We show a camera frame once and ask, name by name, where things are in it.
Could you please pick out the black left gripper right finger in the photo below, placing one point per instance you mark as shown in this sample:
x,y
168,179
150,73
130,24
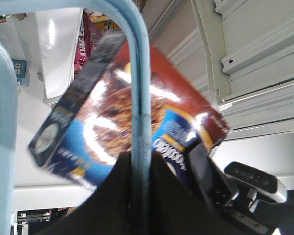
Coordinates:
x,y
174,211

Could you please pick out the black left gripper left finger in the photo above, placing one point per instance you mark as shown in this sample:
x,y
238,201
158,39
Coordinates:
x,y
106,211

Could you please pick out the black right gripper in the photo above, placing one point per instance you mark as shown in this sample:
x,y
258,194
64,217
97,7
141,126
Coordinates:
x,y
253,210

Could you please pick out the dark blue Chocofello cookie box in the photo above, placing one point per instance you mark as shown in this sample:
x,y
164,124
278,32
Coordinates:
x,y
92,122

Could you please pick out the light blue plastic shopping basket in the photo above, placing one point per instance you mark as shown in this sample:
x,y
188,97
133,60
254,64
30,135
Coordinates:
x,y
127,16

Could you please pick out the white store shelving unit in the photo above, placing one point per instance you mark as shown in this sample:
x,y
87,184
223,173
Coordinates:
x,y
240,55

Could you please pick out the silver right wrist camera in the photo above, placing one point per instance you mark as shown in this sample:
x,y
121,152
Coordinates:
x,y
257,181

